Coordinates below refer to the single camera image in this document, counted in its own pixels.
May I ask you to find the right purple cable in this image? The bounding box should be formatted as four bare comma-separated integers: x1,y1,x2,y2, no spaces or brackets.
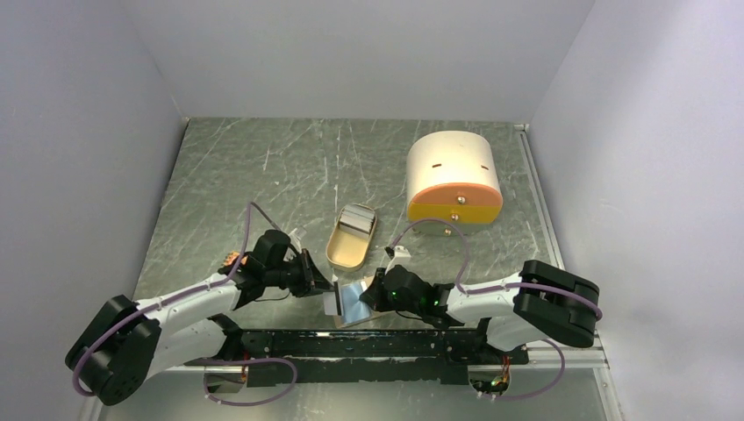
388,218,604,403

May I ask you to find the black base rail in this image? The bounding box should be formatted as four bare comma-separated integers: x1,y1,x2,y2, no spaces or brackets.
187,323,528,387

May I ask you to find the orange patterned card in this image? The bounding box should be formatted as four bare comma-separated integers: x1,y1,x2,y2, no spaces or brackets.
223,252,246,268

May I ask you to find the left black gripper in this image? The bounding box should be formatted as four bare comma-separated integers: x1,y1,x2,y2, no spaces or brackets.
264,247,334,297

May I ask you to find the grey credit card stack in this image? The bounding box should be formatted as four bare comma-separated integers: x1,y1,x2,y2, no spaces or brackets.
338,203,376,238

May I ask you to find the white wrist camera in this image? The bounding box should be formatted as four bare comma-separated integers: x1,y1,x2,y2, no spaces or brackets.
385,245,411,270
289,227,307,252

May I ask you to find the grey striped credit card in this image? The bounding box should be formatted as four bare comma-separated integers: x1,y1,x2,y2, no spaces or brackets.
323,292,342,316

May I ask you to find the purple cable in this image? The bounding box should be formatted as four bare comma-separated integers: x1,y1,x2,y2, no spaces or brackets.
388,218,604,403
70,201,298,408

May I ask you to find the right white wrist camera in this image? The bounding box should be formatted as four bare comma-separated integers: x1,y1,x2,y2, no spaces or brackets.
385,245,411,270

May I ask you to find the cream orange drawer box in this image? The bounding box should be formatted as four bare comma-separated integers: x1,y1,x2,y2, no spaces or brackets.
406,131,504,236

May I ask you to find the tan card holder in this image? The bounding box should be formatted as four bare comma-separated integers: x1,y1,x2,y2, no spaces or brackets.
329,276,383,329

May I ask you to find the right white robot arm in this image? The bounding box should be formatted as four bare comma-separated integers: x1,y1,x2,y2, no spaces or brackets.
360,260,603,363

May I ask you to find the tan oval tray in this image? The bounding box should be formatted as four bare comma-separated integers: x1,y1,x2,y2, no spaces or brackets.
325,204,377,272

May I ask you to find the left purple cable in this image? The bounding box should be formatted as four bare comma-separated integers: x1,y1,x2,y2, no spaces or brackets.
70,201,298,408

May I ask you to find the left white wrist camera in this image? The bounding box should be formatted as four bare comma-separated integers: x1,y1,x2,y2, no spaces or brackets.
289,227,307,252

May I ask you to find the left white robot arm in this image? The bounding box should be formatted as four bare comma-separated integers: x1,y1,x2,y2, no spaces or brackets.
65,229,336,406

